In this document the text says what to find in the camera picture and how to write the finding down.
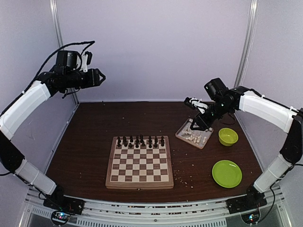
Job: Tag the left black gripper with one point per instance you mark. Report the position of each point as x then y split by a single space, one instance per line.
93 80

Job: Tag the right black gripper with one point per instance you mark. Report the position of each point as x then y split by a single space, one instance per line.
204 124

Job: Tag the metal tray with wood rim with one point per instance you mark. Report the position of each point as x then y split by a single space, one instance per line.
179 136

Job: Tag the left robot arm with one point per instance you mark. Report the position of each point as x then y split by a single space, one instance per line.
44 87

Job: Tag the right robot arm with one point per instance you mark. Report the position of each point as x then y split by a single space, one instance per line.
248 100

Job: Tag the white pieces pile in tray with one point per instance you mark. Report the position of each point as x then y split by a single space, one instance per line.
196 137

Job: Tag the black chess piece far right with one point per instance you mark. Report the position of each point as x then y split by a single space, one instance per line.
162 141

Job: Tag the black chess piece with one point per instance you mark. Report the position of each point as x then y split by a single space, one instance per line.
162 141
119 141

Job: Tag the black chess piece far left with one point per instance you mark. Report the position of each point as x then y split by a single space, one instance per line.
119 141

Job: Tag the wooden chess board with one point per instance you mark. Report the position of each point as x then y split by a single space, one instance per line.
145 166

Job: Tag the small green bowl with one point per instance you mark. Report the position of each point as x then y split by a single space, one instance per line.
227 137

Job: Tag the green plate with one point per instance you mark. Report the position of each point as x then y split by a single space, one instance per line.
227 174

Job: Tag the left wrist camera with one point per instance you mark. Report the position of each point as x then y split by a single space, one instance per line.
85 61

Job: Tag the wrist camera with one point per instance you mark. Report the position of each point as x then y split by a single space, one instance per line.
85 61
195 103

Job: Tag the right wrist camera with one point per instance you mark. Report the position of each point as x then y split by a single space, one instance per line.
195 103

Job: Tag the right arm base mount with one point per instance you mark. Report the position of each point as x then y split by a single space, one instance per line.
244 203

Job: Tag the right aluminium corner post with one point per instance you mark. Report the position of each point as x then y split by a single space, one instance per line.
248 41

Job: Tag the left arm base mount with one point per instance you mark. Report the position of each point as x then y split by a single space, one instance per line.
64 203

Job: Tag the aluminium front rail frame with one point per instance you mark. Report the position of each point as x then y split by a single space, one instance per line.
207 213

